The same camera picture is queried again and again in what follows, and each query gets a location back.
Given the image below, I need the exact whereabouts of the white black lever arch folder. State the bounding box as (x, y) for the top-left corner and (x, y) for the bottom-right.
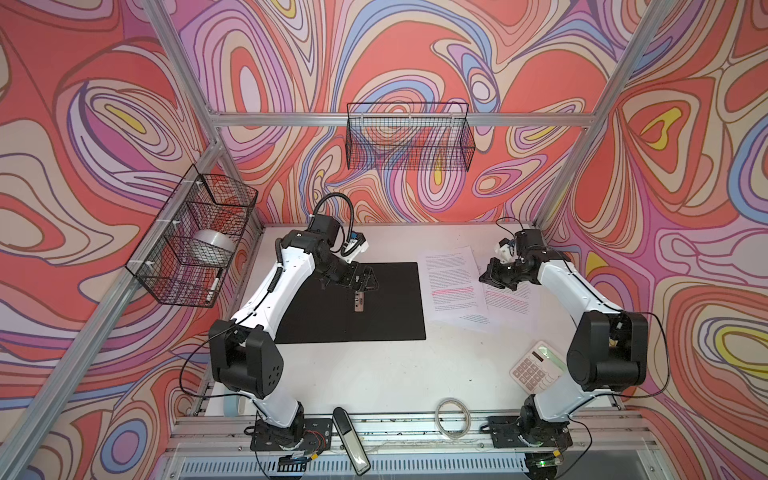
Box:
(275, 262), (426, 345)

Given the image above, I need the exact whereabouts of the printed paper sheet top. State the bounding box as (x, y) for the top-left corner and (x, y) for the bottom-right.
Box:
(417, 247), (491, 330)

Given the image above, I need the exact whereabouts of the printed paper sheet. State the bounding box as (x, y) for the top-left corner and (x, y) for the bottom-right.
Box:
(456, 284), (540, 335)
(417, 247), (491, 330)

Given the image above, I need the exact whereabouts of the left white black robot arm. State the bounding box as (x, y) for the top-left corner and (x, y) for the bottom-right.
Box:
(208, 230), (377, 429)

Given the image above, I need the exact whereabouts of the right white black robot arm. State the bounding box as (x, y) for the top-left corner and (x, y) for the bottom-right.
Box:
(479, 228), (649, 434)

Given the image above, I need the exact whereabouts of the printed paper sheet lower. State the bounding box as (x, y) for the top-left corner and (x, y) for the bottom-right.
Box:
(456, 284), (540, 335)

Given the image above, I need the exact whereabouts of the white pink calculator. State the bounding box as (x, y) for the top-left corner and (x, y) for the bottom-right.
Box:
(509, 341), (567, 394)

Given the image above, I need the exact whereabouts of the white marker pen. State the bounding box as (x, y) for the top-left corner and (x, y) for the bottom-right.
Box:
(204, 277), (220, 305)

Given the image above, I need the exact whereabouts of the silver tape roll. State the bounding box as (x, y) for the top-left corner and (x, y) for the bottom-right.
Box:
(193, 229), (235, 253)

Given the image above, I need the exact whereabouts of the light blue stapler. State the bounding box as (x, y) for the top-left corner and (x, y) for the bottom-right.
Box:
(222, 395), (249, 417)

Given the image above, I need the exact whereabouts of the black handheld scanner device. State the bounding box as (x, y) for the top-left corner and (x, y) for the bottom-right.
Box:
(332, 407), (371, 476)

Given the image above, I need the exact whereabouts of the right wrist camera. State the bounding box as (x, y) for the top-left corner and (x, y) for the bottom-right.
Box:
(494, 238), (517, 264)

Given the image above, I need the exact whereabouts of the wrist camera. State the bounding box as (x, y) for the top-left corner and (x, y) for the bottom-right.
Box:
(340, 232), (369, 263)
(494, 238), (517, 264)

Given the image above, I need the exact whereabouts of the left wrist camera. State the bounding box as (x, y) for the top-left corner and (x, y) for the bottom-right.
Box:
(340, 232), (369, 263)

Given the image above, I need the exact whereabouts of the black wire basket left wall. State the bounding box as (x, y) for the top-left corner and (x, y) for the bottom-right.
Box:
(125, 166), (258, 308)

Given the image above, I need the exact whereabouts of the black wire basket wall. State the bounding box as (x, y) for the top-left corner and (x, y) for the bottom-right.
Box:
(345, 100), (476, 172)
(125, 166), (258, 308)

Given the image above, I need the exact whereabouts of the black wire basket back wall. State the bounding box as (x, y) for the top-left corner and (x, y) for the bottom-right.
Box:
(345, 100), (476, 172)

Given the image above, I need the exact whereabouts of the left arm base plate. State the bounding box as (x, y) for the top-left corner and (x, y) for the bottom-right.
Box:
(243, 417), (333, 454)

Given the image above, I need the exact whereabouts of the coiled white cable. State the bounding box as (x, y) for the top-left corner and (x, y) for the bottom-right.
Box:
(434, 397), (471, 441)

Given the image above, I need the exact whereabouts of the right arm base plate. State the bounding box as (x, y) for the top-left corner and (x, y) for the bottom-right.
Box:
(480, 416), (573, 451)

